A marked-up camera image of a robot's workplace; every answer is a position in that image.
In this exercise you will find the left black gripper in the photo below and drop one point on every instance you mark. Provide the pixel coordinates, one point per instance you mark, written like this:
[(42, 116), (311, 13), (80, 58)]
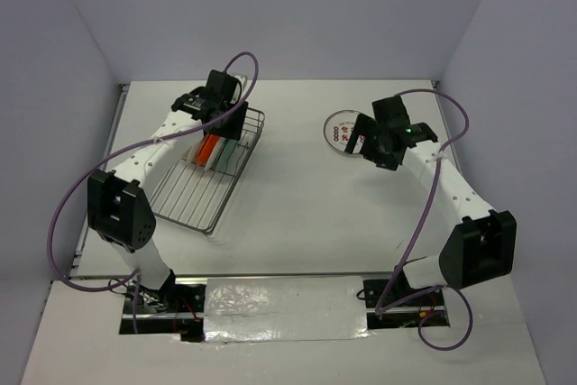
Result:
[(234, 129)]

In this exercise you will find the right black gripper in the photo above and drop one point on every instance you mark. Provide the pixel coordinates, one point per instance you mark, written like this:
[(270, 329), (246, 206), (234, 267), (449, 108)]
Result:
[(363, 126)]

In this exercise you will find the red character print plate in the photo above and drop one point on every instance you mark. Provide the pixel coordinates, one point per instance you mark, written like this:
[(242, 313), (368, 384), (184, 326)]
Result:
[(337, 131)]

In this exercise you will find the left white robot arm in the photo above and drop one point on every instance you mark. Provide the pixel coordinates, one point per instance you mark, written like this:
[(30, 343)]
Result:
[(118, 206)]

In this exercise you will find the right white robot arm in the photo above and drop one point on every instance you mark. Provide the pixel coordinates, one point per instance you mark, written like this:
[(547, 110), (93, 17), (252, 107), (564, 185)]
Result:
[(481, 240)]

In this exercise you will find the green plate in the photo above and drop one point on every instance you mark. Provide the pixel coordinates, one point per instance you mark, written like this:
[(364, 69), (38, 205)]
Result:
[(225, 155)]

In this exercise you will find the orange plate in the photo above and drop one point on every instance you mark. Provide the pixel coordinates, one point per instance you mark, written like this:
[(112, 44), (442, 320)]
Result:
[(205, 149)]

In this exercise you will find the white plate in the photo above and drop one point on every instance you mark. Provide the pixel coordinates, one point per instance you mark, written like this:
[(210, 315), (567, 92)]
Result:
[(215, 153)]

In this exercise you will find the cream plate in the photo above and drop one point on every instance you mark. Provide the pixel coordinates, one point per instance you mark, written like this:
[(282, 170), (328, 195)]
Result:
[(189, 156)]

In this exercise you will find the silver foil tape sheet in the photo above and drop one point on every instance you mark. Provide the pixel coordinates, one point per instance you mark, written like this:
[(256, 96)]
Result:
[(284, 309)]

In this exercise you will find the grey wire dish rack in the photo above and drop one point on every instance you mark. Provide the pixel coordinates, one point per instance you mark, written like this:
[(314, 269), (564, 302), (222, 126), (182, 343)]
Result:
[(195, 198)]

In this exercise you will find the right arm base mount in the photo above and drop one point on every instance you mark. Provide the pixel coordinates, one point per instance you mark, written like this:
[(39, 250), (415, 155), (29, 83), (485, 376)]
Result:
[(373, 286)]

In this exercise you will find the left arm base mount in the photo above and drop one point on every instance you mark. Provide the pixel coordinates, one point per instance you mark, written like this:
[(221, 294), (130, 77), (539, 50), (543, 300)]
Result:
[(181, 314)]

